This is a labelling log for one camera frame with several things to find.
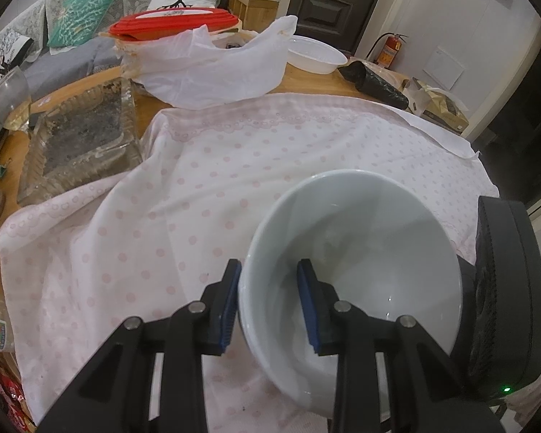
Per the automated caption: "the white plastic bag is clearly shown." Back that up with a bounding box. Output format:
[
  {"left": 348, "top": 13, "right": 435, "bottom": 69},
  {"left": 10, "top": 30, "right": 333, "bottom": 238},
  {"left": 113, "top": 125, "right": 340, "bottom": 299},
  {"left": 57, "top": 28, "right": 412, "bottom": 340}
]
[{"left": 115, "top": 15, "right": 299, "bottom": 109}]

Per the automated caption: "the red fire extinguisher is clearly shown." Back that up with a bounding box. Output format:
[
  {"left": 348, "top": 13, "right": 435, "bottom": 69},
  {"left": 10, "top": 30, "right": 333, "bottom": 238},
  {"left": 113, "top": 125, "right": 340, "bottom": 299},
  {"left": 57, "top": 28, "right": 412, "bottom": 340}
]
[{"left": 370, "top": 32, "right": 409, "bottom": 69}]

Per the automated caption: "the red printed packet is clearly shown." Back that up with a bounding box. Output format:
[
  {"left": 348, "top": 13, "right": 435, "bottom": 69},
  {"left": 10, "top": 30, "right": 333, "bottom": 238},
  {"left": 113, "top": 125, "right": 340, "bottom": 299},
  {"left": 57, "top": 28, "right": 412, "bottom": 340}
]
[{"left": 0, "top": 356, "right": 34, "bottom": 433}]

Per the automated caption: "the gold brown box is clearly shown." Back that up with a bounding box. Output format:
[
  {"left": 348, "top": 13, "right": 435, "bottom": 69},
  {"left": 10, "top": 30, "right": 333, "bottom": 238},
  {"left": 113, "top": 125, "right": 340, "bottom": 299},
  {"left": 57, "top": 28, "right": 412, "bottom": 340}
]
[{"left": 406, "top": 78, "right": 470, "bottom": 134}]

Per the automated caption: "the white pink-dotted cloth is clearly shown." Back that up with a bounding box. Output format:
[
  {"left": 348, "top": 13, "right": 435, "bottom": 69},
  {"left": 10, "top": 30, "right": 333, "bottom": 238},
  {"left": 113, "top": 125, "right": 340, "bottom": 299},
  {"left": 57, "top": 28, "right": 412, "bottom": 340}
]
[{"left": 0, "top": 92, "right": 499, "bottom": 433}]

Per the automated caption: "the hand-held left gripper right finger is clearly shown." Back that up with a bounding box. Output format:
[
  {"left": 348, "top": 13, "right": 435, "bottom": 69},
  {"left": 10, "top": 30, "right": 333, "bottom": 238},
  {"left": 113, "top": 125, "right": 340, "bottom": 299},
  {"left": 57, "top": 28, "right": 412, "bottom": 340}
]
[{"left": 296, "top": 258, "right": 506, "bottom": 433}]

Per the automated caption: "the red round lid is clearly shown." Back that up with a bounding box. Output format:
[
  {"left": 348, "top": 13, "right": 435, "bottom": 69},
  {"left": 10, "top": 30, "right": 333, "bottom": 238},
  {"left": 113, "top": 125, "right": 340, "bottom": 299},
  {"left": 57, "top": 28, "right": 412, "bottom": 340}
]
[{"left": 108, "top": 6, "right": 241, "bottom": 42}]

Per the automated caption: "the grey wooden sofa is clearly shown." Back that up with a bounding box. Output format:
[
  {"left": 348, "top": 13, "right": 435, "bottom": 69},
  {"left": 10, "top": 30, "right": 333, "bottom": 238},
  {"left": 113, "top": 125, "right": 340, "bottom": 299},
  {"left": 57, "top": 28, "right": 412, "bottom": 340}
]
[{"left": 0, "top": 0, "right": 280, "bottom": 100}]

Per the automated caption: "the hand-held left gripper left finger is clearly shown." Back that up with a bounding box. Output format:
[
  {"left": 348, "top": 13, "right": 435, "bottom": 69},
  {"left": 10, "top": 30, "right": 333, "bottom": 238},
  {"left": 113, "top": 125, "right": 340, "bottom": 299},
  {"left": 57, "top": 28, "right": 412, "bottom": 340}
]
[{"left": 36, "top": 258, "right": 243, "bottom": 433}]

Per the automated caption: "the wide white bowl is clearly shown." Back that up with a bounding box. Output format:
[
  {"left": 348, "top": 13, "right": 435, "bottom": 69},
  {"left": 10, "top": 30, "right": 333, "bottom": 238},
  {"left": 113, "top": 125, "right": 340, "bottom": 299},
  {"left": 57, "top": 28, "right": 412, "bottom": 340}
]
[{"left": 286, "top": 35, "right": 349, "bottom": 75}]

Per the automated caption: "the teal cushion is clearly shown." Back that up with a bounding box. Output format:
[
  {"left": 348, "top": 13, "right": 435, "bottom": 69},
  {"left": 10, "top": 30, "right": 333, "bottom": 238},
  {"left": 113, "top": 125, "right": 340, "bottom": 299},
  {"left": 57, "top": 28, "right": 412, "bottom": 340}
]
[{"left": 46, "top": 0, "right": 120, "bottom": 48}]

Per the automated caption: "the black plastic bag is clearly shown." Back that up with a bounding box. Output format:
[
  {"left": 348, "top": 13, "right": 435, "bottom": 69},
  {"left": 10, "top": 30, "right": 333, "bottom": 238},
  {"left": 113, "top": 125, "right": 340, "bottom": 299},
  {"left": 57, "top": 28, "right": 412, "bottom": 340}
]
[{"left": 340, "top": 60, "right": 409, "bottom": 110}]

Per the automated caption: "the white wall panel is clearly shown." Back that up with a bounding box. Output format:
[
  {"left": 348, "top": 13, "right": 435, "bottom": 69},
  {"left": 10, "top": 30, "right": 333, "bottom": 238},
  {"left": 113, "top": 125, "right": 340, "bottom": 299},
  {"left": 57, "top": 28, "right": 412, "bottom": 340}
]
[{"left": 421, "top": 45, "right": 467, "bottom": 92}]

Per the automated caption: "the wine glass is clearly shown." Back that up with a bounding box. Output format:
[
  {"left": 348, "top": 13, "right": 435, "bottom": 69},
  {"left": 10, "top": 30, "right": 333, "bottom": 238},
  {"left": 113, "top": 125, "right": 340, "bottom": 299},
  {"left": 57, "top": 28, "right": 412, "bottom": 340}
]
[{"left": 0, "top": 67, "right": 31, "bottom": 131}]

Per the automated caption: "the dark door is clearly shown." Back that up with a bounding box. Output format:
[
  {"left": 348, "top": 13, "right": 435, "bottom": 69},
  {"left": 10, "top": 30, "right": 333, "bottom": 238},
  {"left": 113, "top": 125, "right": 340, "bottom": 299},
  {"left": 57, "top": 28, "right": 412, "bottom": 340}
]
[{"left": 286, "top": 0, "right": 393, "bottom": 50}]

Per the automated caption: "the black white tree cushion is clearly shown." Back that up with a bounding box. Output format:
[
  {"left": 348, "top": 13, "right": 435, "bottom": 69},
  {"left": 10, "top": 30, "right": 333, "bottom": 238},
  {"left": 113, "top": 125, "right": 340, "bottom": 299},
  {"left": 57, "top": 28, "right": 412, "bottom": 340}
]
[{"left": 0, "top": 35, "right": 34, "bottom": 84}]

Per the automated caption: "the glass tray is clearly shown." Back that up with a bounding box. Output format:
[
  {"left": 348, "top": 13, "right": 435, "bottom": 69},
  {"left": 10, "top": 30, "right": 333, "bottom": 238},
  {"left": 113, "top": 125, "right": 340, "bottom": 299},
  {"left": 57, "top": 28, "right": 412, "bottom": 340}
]
[{"left": 17, "top": 76, "right": 144, "bottom": 206}]

